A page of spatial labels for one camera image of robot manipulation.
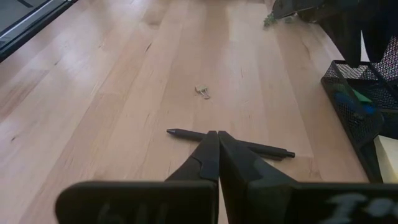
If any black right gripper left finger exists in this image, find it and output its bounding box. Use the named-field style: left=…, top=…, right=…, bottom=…
left=55, top=130, right=220, bottom=224

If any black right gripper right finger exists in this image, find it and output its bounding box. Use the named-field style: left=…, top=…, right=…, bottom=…
left=218, top=131, right=398, bottom=224

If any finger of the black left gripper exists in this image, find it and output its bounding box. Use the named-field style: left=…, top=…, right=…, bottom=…
left=318, top=12, right=364, bottom=68
left=360, top=0, right=398, bottom=63

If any green eraser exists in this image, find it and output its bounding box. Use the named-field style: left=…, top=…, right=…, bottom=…
left=351, top=88, right=373, bottom=105

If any black pen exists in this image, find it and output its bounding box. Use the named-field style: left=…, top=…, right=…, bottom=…
left=166, top=128, right=296, bottom=162

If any blue eraser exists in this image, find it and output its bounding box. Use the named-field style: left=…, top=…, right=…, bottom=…
left=334, top=91, right=376, bottom=116

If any yellow sticky note pad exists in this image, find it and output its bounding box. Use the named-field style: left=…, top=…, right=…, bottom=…
left=373, top=135, right=398, bottom=184

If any black mesh desk organizer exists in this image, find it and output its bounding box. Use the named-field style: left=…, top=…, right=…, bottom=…
left=320, top=35, right=398, bottom=184

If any small green succulent plant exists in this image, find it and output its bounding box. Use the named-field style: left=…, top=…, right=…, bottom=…
left=262, top=0, right=326, bottom=28

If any small gold binder clip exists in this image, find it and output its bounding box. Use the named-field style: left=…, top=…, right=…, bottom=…
left=195, top=84, right=211, bottom=100

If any black metal table frame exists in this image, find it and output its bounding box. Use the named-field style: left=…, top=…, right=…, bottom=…
left=0, top=0, right=78, bottom=63

